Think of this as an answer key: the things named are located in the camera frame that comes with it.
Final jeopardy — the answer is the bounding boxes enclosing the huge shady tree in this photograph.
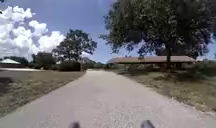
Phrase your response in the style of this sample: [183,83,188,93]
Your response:
[99,0,216,71]

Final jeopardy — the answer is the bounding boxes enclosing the dark broad bush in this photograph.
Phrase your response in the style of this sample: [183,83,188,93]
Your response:
[58,60,82,72]

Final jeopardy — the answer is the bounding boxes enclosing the dark trees behind building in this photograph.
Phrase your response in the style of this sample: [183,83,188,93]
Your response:
[9,55,30,66]

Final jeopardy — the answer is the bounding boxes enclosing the clump of dark trees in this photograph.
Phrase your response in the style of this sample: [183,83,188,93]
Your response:
[29,51,58,70]

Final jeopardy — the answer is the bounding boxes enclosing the dry grass verge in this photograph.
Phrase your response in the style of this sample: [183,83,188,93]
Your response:
[114,68,216,116]

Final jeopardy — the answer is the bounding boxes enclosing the pale concrete path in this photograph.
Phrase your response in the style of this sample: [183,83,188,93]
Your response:
[0,69,216,128]

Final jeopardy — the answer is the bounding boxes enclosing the robot's own part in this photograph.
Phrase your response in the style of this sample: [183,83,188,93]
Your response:
[69,121,81,128]
[140,119,156,128]

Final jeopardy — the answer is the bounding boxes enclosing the tall leafy tree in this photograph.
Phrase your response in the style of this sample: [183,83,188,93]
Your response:
[51,28,98,72]

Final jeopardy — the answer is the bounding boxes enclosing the dark bushes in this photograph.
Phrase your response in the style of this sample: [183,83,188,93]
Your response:
[185,59,216,79]

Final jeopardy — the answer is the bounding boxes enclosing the dry grass field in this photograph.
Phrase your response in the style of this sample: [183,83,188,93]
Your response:
[0,69,86,119]

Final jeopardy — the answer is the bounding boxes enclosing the long brown-roofed building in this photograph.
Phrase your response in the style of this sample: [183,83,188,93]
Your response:
[107,55,197,70]

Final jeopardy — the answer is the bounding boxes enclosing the small white-roofed building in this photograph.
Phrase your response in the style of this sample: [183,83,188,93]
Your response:
[0,58,23,69]

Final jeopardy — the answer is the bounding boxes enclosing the distant row of trees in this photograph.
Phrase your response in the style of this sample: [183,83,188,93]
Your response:
[80,57,109,70]

